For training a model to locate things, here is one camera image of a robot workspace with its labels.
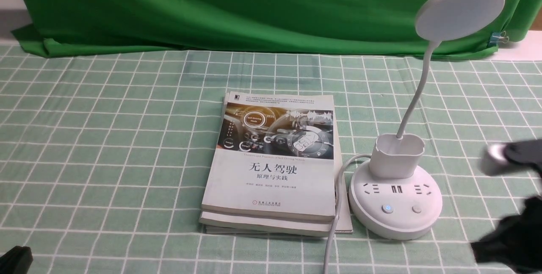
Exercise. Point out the black object bottom left corner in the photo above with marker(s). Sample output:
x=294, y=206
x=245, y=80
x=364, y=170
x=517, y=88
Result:
x=16, y=261

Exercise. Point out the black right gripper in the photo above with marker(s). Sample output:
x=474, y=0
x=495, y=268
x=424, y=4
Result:
x=516, y=241

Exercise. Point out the white self-driving textbook top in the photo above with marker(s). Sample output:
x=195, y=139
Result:
x=274, y=158

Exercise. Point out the green backdrop cloth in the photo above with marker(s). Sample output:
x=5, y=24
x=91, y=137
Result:
x=67, y=28

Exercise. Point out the white desk lamp with sockets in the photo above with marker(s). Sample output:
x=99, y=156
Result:
x=391, y=194

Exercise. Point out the blue binder clip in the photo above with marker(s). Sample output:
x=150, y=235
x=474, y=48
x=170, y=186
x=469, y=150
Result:
x=497, y=38

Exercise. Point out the green checkered tablecloth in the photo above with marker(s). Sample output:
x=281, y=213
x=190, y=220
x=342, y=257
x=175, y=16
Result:
x=104, y=159

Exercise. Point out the lower book in stack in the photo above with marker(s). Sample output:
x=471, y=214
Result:
x=216, y=223

